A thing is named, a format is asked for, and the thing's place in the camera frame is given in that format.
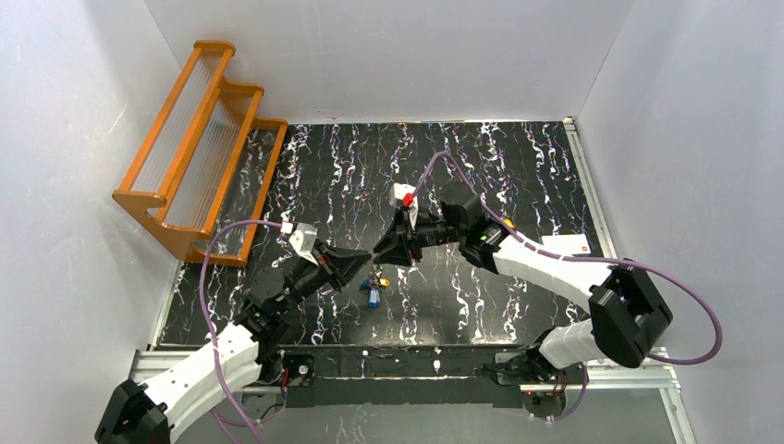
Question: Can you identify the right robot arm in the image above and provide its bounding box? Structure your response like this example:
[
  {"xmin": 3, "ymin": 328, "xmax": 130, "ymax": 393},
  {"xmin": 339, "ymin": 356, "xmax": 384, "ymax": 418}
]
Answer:
[{"xmin": 373, "ymin": 202, "xmax": 672, "ymax": 380}]

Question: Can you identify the white box red label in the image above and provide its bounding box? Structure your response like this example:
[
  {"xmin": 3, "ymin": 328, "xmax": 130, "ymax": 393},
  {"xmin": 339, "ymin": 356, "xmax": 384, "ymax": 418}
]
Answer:
[{"xmin": 542, "ymin": 233, "xmax": 592, "ymax": 256}]

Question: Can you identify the aluminium frame rail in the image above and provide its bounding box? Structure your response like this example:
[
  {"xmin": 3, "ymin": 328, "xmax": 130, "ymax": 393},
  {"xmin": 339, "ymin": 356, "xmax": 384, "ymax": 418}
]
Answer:
[{"xmin": 116, "ymin": 119, "xmax": 696, "ymax": 444}]

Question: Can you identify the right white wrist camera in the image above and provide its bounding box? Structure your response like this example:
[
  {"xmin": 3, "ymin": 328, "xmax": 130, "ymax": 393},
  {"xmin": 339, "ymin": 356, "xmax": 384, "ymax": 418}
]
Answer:
[{"xmin": 388, "ymin": 182, "xmax": 419, "ymax": 228}]

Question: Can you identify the blue key tag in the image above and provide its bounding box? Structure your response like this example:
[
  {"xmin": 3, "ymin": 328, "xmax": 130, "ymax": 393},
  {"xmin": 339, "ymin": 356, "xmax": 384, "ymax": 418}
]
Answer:
[{"xmin": 360, "ymin": 277, "xmax": 382, "ymax": 308}]

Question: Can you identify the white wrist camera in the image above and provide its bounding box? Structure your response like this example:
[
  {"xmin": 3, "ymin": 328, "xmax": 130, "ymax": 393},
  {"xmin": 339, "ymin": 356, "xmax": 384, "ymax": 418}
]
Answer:
[
  {"xmin": 281, "ymin": 221, "xmax": 318, "ymax": 265},
  {"xmin": 388, "ymin": 182, "xmax": 419, "ymax": 228}
]

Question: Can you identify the orange wooden rack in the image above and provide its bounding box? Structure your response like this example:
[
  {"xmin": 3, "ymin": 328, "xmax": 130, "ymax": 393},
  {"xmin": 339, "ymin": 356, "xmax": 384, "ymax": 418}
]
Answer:
[{"xmin": 112, "ymin": 40, "xmax": 288, "ymax": 263}]

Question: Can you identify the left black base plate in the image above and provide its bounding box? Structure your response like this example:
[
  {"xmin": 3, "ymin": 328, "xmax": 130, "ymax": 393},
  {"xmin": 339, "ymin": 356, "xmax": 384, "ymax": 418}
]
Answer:
[{"xmin": 261, "ymin": 352, "xmax": 315, "ymax": 388}]

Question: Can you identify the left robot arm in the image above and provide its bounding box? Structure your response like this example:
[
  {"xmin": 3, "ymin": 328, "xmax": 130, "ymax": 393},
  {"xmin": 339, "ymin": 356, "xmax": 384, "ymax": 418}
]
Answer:
[{"xmin": 94, "ymin": 240, "xmax": 372, "ymax": 443}]

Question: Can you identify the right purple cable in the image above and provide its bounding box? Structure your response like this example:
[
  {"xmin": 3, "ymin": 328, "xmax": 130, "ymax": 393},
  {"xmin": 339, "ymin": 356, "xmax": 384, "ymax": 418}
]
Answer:
[{"xmin": 411, "ymin": 150, "xmax": 724, "ymax": 424}]

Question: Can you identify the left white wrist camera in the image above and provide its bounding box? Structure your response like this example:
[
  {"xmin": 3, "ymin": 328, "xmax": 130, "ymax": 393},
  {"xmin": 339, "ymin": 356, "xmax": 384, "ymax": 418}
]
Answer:
[{"xmin": 281, "ymin": 221, "xmax": 318, "ymax": 265}]

